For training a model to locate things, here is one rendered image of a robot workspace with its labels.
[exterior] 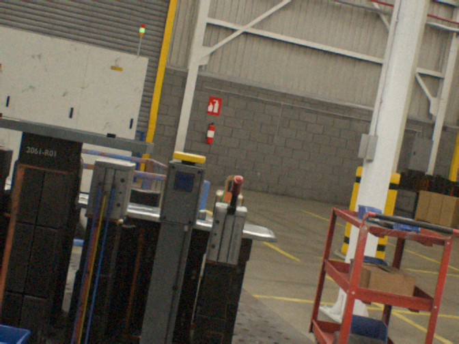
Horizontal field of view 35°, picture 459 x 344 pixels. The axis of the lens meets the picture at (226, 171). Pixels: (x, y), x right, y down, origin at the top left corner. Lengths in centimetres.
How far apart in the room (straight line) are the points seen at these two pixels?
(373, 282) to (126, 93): 663
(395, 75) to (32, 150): 435
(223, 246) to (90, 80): 826
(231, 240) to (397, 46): 414
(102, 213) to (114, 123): 826
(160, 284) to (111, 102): 843
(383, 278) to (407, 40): 238
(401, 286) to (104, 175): 241
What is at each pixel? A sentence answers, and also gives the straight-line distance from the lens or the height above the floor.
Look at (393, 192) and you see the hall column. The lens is 875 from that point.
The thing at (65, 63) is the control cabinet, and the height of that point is 172.
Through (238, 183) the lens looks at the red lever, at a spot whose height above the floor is 112.
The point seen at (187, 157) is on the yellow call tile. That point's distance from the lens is 135.
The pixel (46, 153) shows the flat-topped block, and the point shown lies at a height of 111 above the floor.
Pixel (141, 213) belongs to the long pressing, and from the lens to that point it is 164.
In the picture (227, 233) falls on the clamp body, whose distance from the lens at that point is 152.
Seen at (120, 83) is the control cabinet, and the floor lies 160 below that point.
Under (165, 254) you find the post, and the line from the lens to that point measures 138.
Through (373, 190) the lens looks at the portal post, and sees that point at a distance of 549.
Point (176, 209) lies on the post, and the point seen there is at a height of 106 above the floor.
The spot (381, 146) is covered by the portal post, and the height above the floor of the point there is 132.
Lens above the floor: 121
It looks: 3 degrees down
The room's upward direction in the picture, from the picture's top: 10 degrees clockwise
